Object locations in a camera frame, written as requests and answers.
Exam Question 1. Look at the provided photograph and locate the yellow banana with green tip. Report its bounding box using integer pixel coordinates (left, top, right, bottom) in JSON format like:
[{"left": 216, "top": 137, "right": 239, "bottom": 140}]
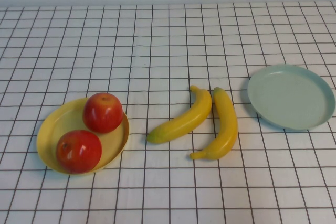
[{"left": 146, "top": 84, "right": 213, "bottom": 145}]

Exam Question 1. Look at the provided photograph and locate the yellow round plate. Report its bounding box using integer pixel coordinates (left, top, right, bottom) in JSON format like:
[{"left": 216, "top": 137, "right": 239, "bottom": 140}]
[{"left": 36, "top": 97, "right": 131, "bottom": 175}]

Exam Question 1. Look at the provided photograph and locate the pale green round plate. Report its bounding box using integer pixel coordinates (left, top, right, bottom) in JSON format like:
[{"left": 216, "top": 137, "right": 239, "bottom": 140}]
[{"left": 247, "top": 63, "right": 335, "bottom": 132}]

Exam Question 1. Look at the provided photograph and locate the yellow banana with long stem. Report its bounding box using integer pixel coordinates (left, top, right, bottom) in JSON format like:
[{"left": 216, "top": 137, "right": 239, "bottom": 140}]
[{"left": 190, "top": 87, "right": 239, "bottom": 161}]

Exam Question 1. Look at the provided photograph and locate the red apple with stem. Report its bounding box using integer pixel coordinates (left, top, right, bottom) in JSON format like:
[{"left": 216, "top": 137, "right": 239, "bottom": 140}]
[{"left": 55, "top": 129, "right": 103, "bottom": 174}]

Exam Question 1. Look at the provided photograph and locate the red apple without stem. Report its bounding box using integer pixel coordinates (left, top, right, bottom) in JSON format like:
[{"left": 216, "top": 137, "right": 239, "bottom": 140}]
[{"left": 82, "top": 92, "right": 124, "bottom": 133}]

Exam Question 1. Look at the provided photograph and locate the white black-grid tablecloth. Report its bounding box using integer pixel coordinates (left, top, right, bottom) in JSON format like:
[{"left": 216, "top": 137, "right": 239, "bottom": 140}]
[{"left": 0, "top": 0, "right": 336, "bottom": 224}]

